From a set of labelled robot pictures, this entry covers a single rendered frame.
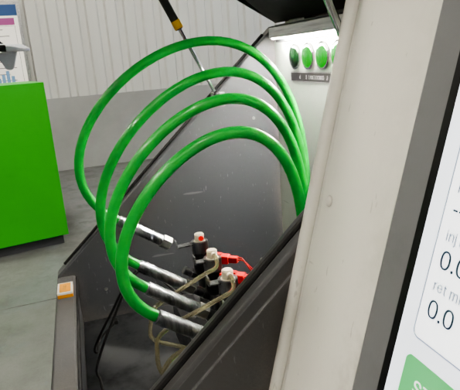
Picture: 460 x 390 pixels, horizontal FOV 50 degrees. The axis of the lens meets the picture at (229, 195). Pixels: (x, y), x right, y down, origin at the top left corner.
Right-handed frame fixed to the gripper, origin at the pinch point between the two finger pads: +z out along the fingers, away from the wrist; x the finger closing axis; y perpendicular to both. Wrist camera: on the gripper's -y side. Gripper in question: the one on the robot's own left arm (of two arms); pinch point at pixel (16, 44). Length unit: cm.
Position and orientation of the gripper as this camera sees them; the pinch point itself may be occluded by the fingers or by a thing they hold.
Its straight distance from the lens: 140.3
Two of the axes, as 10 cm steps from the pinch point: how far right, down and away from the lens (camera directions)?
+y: -0.3, 9.3, 3.6
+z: 6.9, -2.4, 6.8
